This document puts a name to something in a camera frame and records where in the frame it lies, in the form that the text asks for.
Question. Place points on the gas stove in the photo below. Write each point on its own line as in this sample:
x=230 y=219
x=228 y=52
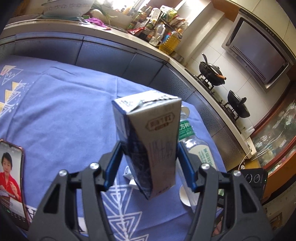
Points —
x=212 y=90

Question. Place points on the white plastic jug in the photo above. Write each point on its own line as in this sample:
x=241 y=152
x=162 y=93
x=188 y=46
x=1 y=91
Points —
x=158 y=35

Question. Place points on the black lidded wok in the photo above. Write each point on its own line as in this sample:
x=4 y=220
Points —
x=238 y=104

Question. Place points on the yellow cooking oil bottle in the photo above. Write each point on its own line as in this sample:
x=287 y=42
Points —
x=171 y=41

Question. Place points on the range hood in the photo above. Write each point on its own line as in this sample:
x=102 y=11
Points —
x=258 y=49

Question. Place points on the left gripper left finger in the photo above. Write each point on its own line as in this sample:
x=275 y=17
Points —
x=72 y=208

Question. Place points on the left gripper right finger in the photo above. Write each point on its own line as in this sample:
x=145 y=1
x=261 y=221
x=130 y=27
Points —
x=228 y=208

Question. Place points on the glass door wooden cabinet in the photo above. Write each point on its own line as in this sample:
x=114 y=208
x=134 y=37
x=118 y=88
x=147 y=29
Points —
x=275 y=145

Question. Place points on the smartphone with red case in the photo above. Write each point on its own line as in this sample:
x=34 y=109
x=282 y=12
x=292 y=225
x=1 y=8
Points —
x=12 y=196

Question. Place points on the white patterned basin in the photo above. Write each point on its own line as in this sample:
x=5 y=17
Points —
x=67 y=8

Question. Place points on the blue kitchen counter cabinets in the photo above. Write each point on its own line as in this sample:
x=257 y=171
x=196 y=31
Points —
x=134 y=65

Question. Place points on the black wok with ladle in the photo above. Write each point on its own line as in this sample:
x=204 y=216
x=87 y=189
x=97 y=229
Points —
x=211 y=72

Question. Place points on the clear plastic water bottle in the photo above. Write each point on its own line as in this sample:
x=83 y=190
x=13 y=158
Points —
x=197 y=147

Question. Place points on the blue white milk carton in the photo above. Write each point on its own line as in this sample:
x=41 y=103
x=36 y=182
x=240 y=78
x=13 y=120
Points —
x=148 y=125

